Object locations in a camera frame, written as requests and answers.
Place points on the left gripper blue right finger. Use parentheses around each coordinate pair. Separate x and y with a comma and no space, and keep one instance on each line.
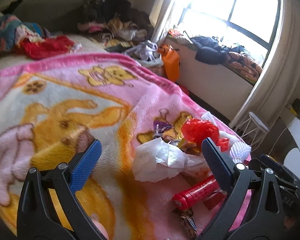
(253,208)

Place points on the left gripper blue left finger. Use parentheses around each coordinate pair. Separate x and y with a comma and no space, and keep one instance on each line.
(37,217)

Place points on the red plastic bottle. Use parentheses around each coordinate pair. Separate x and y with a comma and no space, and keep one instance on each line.
(196,193)

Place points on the red plastic bag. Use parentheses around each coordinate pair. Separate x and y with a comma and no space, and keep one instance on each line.
(196,131)

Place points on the white plastic bag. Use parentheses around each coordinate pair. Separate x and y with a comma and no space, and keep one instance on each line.
(157,160)

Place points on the purple candy wrapper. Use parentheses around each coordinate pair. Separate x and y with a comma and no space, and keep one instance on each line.
(159,127)

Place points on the dark snack wrapper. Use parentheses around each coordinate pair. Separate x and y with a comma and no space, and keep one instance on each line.
(187,222)

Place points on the left human hand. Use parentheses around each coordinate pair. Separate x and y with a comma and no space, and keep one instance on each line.
(100,227)

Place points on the white dressing table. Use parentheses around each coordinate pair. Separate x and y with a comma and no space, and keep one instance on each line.
(287,144)

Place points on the pink cartoon fleece blanket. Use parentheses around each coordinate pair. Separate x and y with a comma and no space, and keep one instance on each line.
(52,109)

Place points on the beige curtain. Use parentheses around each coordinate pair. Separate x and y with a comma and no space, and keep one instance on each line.
(281,72)

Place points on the orange patterned sill cushion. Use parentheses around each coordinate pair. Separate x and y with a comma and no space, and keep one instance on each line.
(244,66)

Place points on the red cloth on bed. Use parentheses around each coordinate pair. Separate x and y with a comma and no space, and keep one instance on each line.
(42,48)

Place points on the dark blue jacket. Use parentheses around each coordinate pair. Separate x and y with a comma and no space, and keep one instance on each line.
(210,52)

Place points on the orange paper bag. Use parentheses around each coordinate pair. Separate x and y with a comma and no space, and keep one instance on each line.
(170,58)

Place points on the floral laundry basket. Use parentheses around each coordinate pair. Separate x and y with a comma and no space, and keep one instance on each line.
(156,66)

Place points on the teal floral quilt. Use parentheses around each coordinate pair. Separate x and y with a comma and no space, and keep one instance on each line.
(13,31)

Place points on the lavender garment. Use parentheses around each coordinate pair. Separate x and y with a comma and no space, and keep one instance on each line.
(145,51)

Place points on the pile of dark clothes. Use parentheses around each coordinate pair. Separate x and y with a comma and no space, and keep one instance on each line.
(108,19)

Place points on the white wire stool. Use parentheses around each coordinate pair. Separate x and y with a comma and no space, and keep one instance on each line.
(252,130)

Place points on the window frame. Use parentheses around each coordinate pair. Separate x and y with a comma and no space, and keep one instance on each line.
(251,24)

